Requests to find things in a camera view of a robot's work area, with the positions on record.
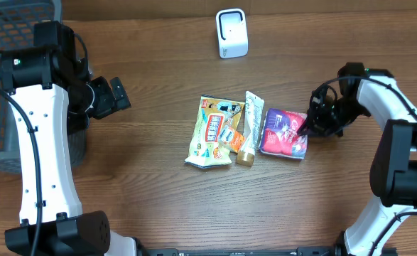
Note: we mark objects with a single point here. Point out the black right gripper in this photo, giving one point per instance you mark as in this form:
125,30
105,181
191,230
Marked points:
314,124

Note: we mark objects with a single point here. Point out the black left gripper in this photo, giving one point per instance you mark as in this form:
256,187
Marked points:
111,104

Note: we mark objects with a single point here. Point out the red purple tissue pack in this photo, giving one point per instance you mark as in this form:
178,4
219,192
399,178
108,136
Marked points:
280,136

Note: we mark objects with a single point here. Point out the white tube gold cap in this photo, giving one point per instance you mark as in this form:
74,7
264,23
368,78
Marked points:
252,121

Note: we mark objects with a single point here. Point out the small orange tissue pack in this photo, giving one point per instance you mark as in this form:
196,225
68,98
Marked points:
231,139

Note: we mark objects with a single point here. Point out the yellow wet wipes packet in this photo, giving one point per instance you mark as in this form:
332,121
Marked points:
205,150

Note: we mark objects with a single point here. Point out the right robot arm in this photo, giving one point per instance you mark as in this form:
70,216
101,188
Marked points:
393,173

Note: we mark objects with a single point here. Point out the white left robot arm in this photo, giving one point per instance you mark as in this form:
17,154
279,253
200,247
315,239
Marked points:
53,96

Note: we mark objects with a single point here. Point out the white barcode scanner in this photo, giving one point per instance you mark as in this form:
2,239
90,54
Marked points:
232,33

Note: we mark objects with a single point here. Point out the dark grey plastic basket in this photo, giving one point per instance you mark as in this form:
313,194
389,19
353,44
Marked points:
17,19

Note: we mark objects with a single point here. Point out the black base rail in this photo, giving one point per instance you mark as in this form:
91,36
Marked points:
300,251

